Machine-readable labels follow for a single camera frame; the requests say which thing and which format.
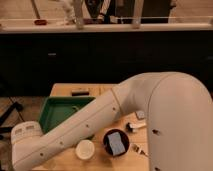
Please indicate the white cup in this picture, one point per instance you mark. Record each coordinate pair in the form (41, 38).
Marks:
(85, 149)

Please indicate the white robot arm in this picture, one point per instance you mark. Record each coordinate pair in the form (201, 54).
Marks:
(179, 118)

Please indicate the green plastic tray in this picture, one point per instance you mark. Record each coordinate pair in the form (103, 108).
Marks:
(57, 109)

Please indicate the blue folded cloth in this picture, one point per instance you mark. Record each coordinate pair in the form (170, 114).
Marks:
(140, 115)

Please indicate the black bowl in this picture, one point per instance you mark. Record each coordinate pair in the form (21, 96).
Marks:
(124, 137)

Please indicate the silver fork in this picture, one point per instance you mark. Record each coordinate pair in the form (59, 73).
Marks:
(139, 150)

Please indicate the person in background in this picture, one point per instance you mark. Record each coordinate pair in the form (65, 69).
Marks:
(122, 11)

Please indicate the black tripod legs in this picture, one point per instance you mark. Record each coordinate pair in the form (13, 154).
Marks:
(15, 106)

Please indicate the red dish on shelf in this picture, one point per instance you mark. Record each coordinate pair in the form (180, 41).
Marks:
(40, 22)

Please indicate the white post left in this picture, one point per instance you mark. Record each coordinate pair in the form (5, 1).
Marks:
(78, 14)

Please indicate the white post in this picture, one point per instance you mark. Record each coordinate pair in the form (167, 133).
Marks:
(137, 13)
(78, 14)

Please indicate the white post right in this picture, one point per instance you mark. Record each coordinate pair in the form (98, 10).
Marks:
(137, 13)

